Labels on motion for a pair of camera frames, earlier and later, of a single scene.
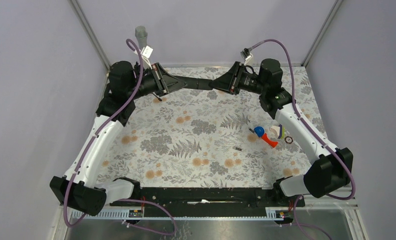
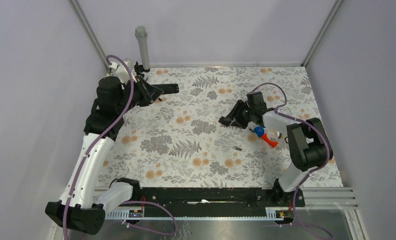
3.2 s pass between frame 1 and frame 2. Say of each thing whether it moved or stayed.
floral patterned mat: stayed
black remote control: moved
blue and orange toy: stayed
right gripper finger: moved
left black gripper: moved
